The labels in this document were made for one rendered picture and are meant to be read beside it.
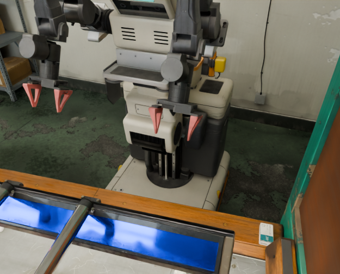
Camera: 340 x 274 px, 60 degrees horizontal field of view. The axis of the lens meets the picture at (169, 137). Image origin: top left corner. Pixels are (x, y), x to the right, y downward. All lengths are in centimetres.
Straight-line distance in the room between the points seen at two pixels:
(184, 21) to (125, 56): 41
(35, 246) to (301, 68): 217
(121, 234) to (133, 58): 75
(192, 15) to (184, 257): 54
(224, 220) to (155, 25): 66
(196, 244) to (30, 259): 57
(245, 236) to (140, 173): 98
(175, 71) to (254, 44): 181
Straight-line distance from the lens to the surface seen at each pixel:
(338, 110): 69
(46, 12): 98
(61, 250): 46
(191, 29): 78
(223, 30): 104
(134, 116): 127
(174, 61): 72
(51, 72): 100
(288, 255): 78
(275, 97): 265
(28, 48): 95
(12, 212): 60
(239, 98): 269
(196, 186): 168
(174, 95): 79
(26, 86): 104
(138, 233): 49
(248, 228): 92
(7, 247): 100
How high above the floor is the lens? 149
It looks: 37 degrees down
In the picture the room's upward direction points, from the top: straight up
